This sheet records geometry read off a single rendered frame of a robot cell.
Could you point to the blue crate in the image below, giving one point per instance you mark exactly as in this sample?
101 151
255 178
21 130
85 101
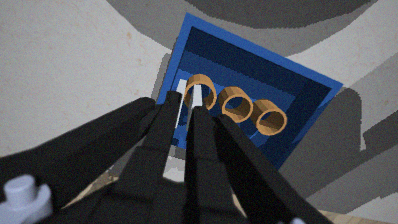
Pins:
230 60

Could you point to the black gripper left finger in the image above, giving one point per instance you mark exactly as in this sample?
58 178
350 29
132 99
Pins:
38 182

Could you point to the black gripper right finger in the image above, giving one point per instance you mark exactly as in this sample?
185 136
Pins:
215 164

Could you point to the bronze bushing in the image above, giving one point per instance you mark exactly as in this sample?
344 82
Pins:
272 125
240 113
201 79

